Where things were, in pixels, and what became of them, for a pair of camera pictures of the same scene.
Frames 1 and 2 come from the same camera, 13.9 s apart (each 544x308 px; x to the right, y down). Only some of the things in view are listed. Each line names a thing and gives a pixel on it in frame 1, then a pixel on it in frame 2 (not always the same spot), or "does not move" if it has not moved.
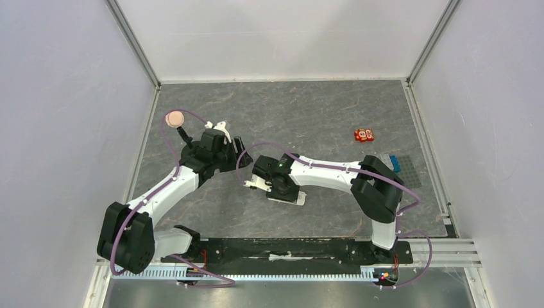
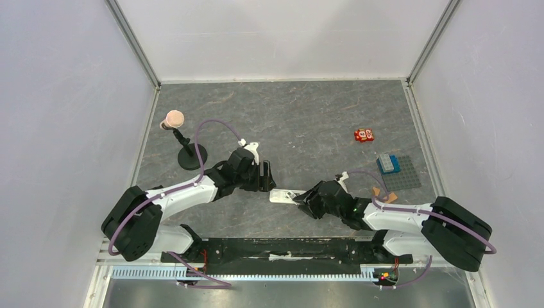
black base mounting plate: x=295 y=253 does not move
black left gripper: x=240 y=147 to x=265 y=181
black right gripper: x=258 y=171 to x=312 y=202
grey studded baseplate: x=408 y=174 does not move
